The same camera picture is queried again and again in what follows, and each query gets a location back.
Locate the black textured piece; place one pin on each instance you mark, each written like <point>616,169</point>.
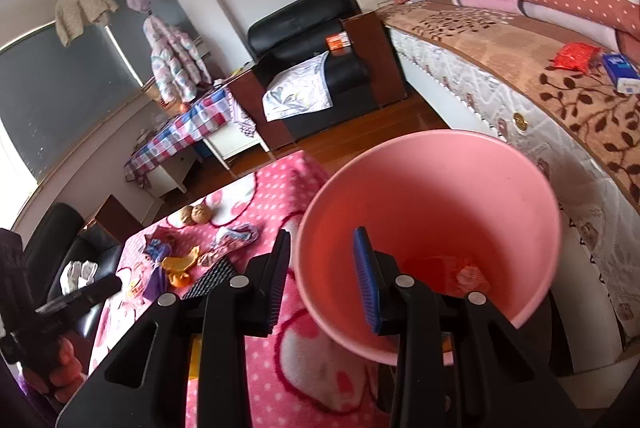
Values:
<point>212,277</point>

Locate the brown walnut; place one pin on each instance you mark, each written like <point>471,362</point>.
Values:
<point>201,214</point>
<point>187,216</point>

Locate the white crumpled cloth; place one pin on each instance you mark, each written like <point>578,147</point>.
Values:
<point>79,275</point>

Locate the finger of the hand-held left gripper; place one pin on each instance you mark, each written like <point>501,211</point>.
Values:
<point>85,294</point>

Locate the pastel printed puffer jacket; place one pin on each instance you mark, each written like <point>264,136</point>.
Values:
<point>175,58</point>

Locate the white floral cloth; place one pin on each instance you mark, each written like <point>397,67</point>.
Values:
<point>295,93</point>

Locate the plaid-covered white table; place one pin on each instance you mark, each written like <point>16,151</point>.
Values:
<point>190,123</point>

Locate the brown wooden side cabinet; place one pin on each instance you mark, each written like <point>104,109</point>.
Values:
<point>380,58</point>
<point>250,108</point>

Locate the large orange peel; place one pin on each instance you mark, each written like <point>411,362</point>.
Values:
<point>181,259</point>

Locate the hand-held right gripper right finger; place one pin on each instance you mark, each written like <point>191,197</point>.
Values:
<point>367,283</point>

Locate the orange box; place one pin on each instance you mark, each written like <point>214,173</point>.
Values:
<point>338,43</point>

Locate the black leather armchair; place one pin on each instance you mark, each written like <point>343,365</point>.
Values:
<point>300,23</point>

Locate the brown floral bed blanket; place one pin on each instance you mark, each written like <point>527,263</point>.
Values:
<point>525,43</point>

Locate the bed with patterned quilts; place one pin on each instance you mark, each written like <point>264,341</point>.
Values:
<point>475,93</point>

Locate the wide grey window blind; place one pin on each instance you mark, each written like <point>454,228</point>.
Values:
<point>55,98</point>

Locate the small orange peel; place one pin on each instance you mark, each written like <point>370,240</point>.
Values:
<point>180,278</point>

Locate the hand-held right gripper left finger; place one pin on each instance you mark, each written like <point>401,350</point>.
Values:
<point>279,288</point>

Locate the red snack packet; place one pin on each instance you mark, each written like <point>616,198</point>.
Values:
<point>575,57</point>

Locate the crumpled blue wrapper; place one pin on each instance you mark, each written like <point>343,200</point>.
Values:
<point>157,249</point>

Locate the small brown wooden table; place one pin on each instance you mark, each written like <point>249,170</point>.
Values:
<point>115,218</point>

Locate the pink polka dot blanket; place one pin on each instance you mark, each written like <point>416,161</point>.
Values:
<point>300,368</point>

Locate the yellow paper scrap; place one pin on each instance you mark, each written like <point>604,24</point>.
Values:
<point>135,288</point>

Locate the purple paper scrap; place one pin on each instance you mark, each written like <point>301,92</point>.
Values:
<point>155,283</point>

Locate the purple white wrapper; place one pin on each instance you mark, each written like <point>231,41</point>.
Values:
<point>235,238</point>

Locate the black leather chair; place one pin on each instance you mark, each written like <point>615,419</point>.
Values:
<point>55,233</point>

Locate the blue tissue pack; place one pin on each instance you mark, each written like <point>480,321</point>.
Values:
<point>619,71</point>

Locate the pink plastic bucket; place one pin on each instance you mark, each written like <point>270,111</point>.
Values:
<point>450,188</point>

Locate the cream knitted cardigan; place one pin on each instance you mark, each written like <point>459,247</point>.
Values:
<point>82,6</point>

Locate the person's left hand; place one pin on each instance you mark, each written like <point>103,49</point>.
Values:
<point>62,373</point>

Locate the blue container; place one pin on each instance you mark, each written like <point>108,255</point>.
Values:
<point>202,151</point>

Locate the orange printed wrapper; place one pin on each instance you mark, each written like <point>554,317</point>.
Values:
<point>471,278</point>

